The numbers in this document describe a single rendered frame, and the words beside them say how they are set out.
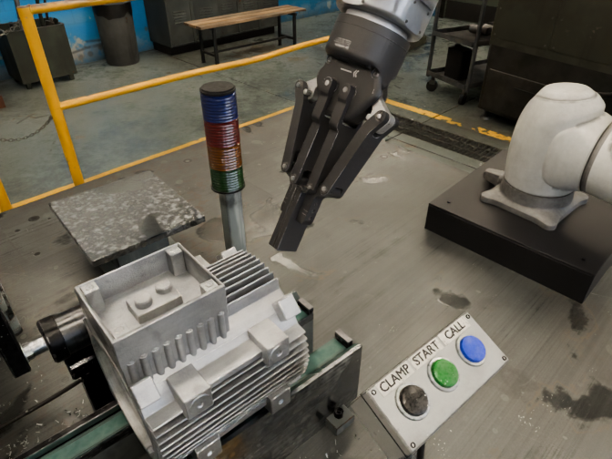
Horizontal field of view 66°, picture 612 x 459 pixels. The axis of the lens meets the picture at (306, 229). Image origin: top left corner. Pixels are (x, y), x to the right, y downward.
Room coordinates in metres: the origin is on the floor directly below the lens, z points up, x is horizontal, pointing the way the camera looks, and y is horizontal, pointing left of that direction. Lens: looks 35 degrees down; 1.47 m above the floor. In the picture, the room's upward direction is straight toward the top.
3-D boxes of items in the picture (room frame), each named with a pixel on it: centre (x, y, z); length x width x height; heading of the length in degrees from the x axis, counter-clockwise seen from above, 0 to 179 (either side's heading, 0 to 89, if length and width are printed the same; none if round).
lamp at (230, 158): (0.77, 0.15, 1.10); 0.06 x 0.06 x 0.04
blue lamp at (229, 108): (0.77, 0.15, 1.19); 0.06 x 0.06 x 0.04
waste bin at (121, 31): (5.25, 1.99, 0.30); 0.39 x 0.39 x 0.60
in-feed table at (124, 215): (0.86, 0.39, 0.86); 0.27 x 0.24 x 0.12; 40
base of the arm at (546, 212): (0.97, -0.53, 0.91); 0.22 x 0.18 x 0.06; 41
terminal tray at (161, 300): (0.36, 0.16, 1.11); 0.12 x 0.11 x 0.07; 131
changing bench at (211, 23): (5.50, 0.62, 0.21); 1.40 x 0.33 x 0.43; 133
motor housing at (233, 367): (0.39, 0.13, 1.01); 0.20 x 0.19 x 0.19; 131
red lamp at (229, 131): (0.77, 0.15, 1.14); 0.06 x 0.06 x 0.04
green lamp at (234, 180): (0.77, 0.15, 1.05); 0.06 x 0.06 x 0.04
